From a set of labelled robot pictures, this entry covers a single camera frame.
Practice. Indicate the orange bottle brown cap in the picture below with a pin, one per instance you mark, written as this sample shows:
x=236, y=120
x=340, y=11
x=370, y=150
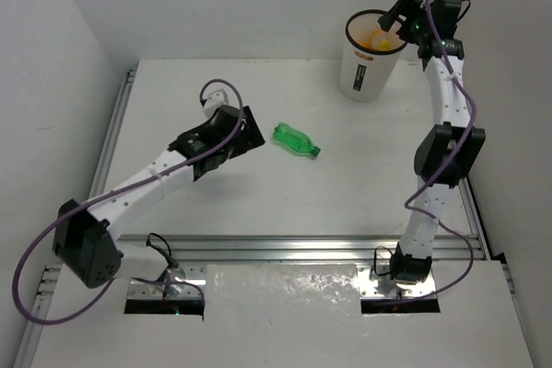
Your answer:
x=367, y=44

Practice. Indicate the white foam cover plate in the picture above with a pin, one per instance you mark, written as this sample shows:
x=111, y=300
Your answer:
x=264, y=291

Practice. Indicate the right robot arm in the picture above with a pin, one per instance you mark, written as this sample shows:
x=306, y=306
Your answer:
x=447, y=153

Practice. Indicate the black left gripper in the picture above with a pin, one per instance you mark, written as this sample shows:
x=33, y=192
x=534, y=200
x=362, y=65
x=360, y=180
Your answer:
x=251, y=130

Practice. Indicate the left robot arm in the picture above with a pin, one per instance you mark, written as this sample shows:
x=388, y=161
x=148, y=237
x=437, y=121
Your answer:
x=88, y=242

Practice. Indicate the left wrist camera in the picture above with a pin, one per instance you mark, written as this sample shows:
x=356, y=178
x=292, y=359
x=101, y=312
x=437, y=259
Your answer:
x=213, y=101

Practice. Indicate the left side rail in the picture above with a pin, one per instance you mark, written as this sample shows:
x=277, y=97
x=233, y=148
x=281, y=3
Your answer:
x=113, y=131

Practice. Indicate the green plastic bottle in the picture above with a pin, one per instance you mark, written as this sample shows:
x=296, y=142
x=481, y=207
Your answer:
x=295, y=140

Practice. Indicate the white bin black rim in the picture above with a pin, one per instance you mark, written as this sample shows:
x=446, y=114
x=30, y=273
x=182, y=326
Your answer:
x=364, y=72

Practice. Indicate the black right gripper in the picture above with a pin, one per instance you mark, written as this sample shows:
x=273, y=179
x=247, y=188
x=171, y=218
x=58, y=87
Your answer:
x=405, y=4

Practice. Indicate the aluminium table edge rail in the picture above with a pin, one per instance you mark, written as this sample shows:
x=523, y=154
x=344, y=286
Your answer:
x=280, y=249

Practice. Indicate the clear bottle yellow cap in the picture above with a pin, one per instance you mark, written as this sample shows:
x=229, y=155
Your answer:
x=382, y=41

